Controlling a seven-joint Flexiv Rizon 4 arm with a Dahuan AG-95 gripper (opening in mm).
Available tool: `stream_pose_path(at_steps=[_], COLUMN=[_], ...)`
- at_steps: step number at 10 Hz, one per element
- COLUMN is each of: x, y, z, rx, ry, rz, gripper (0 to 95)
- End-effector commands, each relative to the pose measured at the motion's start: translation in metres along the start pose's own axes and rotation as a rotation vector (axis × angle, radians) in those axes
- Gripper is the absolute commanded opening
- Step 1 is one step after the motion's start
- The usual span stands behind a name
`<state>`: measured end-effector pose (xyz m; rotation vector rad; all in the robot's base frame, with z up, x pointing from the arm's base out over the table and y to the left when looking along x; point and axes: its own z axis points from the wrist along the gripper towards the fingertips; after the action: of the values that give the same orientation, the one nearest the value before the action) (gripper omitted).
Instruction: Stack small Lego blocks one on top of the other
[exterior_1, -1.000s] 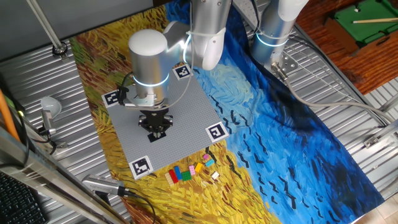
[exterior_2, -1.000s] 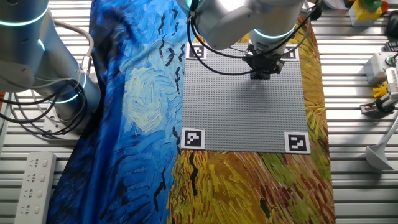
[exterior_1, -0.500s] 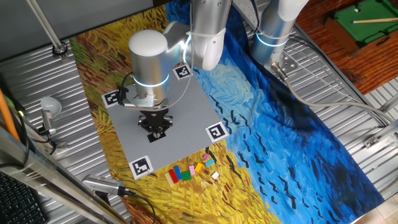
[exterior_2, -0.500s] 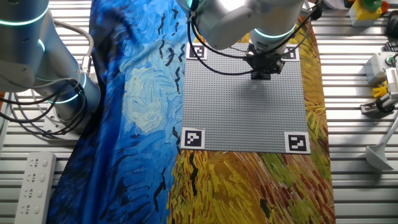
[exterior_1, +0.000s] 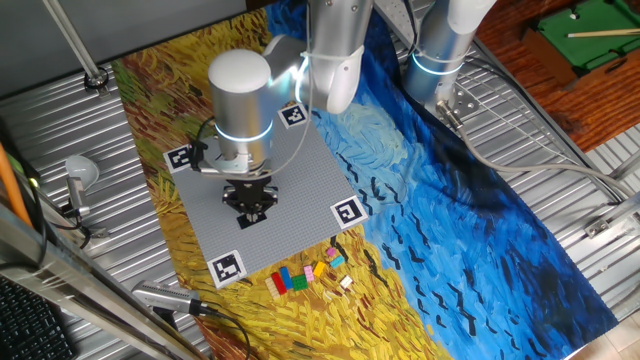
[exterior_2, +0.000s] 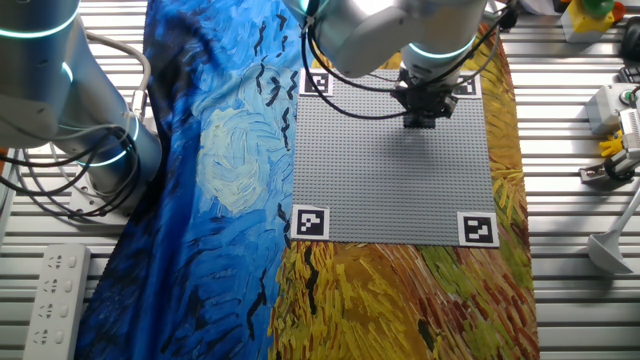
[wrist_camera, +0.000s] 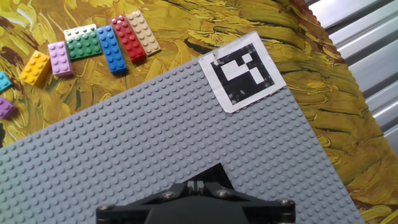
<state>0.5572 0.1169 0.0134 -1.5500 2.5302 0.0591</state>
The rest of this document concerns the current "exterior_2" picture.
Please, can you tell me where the grey bracket black ring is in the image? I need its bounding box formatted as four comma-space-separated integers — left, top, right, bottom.
578, 149, 640, 190

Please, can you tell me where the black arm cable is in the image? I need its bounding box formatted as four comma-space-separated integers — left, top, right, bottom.
299, 14, 409, 121
307, 7, 512, 94

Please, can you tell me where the painted print tablecloth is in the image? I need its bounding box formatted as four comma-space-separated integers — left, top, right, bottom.
74, 0, 541, 360

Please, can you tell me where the yellow plastic toy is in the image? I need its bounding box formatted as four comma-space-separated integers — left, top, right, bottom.
598, 129, 625, 158

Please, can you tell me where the black cable bundle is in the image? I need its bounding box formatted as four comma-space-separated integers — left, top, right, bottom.
0, 124, 146, 219

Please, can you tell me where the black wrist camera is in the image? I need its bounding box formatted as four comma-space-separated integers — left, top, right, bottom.
498, 3, 520, 32

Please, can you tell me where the thick grey cable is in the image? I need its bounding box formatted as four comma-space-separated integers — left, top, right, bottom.
82, 30, 153, 124

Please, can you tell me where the black white fiducial marker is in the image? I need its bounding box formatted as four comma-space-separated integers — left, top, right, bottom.
290, 204, 332, 242
299, 69, 335, 97
452, 73, 484, 99
457, 211, 500, 248

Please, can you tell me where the black round object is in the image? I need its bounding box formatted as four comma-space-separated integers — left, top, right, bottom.
619, 29, 640, 62

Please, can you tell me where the black Lego plate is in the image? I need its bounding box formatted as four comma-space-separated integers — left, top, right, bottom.
402, 112, 437, 130

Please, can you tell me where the white dome lamp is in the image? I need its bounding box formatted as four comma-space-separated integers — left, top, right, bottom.
586, 184, 640, 275

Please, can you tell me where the yellow green toy block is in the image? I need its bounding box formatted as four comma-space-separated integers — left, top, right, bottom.
567, 0, 627, 36

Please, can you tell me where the grey Lego baseplate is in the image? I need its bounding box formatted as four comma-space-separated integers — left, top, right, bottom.
289, 68, 501, 248

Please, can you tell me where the black keypad device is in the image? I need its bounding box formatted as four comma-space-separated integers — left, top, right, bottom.
617, 64, 640, 85

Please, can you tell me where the silver robot mounting plate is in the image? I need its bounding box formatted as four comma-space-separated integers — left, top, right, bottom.
68, 164, 132, 226

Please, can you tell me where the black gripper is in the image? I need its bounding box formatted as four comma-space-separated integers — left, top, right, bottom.
391, 79, 459, 124

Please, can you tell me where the white power strip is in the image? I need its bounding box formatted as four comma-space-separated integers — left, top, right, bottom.
22, 243, 92, 360

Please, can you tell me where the white box green button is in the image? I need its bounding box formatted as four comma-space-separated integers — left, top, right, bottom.
584, 82, 637, 137

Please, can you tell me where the white ribbed device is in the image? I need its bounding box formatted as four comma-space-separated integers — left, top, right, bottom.
618, 107, 640, 161

